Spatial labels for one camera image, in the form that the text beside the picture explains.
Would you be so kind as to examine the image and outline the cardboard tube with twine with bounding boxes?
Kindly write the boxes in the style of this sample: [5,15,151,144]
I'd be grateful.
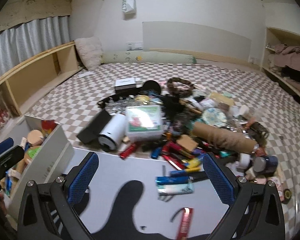
[192,122,258,154]

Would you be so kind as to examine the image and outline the black tape roll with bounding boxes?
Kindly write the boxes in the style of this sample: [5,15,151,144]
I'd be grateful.
[283,189,292,204]

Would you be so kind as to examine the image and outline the open wardrobe shelf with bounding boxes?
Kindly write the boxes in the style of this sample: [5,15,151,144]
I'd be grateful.
[261,27,300,104]

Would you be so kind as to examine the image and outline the wooden side shelf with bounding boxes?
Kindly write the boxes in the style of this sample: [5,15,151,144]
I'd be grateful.
[0,42,82,116]

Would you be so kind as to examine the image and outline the long red lighter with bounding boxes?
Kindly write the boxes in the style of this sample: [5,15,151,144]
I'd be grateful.
[176,207,194,240]

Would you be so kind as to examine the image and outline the white shoe box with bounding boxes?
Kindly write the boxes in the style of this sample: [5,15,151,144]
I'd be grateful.
[0,115,74,220]

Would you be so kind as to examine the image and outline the checkered bed sheet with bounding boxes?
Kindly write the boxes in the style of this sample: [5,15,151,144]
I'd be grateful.
[27,63,300,239]

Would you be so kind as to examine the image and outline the dark blue lighter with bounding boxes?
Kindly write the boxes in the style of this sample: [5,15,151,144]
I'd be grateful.
[155,176,189,185]

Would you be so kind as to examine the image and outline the fluffy white pillow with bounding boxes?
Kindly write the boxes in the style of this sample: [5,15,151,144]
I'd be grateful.
[75,36,103,71]

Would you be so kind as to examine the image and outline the small black white box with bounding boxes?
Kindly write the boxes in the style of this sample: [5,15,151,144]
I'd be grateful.
[114,77,136,92]

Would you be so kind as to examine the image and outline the red yellow card box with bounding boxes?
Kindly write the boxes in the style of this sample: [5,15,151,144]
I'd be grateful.
[41,120,57,137]

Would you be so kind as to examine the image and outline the dark blue round jar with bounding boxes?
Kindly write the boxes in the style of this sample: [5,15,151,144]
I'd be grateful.
[253,155,279,173]

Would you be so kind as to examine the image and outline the clear plastic storage box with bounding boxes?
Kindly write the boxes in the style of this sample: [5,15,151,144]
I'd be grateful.
[126,105,163,142]

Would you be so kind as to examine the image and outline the hanging white paper bag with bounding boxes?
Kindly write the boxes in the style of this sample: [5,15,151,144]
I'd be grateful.
[122,0,136,15]

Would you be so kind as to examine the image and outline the round wooden coaster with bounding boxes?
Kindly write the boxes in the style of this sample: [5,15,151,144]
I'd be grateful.
[27,129,44,146]

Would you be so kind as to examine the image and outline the white cylindrical speaker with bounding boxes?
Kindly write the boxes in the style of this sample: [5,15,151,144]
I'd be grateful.
[98,113,126,152]

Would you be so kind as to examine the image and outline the teal white lighter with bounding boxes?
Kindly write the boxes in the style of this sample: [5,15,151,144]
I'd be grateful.
[157,183,194,196]

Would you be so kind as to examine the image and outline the blue yellow lighter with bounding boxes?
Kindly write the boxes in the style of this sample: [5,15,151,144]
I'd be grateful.
[170,167,202,177]

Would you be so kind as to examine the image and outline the red lighter by speaker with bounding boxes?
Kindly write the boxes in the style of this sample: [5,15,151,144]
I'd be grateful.
[119,142,140,160]

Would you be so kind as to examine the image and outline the green bolster pillow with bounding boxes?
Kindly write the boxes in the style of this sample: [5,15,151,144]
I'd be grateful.
[101,50,197,64]

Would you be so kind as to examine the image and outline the pile of clothes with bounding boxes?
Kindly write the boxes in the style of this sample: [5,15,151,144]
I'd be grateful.
[268,43,300,82]

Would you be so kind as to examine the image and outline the grey curtain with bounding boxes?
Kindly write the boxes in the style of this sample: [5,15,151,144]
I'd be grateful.
[0,16,70,77]

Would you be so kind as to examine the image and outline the black square box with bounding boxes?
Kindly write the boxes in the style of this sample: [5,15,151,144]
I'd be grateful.
[77,109,112,144]

